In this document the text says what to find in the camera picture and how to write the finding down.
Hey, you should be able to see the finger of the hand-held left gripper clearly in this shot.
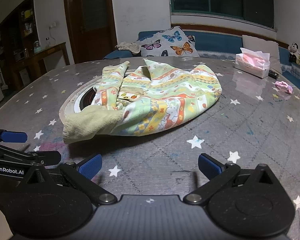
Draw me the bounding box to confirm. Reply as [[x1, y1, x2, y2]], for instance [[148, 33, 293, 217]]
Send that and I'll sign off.
[[0, 127, 28, 143], [25, 151, 62, 167]]

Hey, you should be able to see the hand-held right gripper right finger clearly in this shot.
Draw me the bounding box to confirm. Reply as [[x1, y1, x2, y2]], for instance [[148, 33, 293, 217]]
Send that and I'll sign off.
[[184, 154, 278, 204]]

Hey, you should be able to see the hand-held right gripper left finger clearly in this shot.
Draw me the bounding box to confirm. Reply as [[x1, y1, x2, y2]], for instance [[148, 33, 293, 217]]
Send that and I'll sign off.
[[22, 154, 118, 204]]

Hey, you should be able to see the green patterned children's garment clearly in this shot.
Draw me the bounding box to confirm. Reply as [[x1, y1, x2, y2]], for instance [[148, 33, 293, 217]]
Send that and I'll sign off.
[[62, 60, 223, 145]]

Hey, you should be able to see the grey star tablecloth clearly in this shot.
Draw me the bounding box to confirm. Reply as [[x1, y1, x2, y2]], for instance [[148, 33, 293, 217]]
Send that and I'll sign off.
[[0, 56, 300, 240]]

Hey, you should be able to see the round built-in induction cooker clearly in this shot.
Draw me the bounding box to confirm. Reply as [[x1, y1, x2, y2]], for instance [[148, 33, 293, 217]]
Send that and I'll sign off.
[[59, 74, 103, 124]]

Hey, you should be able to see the wooden side table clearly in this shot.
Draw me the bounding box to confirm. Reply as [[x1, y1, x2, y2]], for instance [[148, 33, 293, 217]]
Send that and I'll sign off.
[[10, 42, 70, 88]]

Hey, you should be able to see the dark wooden shelf cabinet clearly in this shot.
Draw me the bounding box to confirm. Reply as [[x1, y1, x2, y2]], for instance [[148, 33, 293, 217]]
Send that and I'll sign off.
[[0, 0, 39, 85]]

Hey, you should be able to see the pink tissue box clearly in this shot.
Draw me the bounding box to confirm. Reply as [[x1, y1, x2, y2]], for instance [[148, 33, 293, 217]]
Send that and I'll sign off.
[[234, 47, 270, 78]]

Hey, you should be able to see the pink scrunchie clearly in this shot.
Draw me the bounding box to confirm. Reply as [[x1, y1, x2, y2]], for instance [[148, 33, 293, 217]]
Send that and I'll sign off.
[[275, 81, 294, 95]]

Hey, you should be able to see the blue sofa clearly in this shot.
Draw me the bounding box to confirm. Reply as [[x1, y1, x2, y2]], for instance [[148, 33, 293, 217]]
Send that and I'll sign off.
[[103, 30, 300, 90]]

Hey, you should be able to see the crumpled beige cloth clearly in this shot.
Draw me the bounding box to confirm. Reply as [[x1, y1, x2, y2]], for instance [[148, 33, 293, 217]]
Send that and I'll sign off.
[[115, 41, 142, 55]]

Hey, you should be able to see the butterfly print pillow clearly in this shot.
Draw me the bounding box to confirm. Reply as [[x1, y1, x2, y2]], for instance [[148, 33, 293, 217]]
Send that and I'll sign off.
[[139, 27, 200, 57]]

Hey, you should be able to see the plain beige cushion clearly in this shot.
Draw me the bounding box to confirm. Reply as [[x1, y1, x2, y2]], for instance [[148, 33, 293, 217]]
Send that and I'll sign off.
[[241, 35, 282, 74]]

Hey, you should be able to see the dark wooden door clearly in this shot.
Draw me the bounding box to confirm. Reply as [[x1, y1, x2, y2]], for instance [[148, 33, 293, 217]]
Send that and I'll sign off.
[[62, 0, 118, 64]]

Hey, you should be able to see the panda plush toy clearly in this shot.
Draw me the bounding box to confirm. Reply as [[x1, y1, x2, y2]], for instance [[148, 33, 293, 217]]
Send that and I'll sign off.
[[287, 42, 300, 64]]

